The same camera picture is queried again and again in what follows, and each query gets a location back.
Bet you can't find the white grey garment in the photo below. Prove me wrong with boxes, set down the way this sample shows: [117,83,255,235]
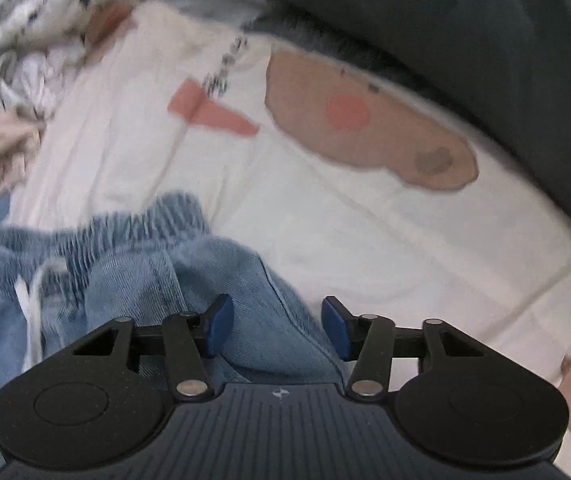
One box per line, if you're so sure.
[0,0,267,120]

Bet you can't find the blue denim pants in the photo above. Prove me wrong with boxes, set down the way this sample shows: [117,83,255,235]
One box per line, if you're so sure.
[0,193,346,467]

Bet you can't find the cream bear print bedsheet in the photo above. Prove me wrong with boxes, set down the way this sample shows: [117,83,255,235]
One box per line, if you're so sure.
[0,0,571,480]

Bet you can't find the dark grey pillow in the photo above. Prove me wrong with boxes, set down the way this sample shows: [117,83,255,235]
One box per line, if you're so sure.
[240,0,571,261]

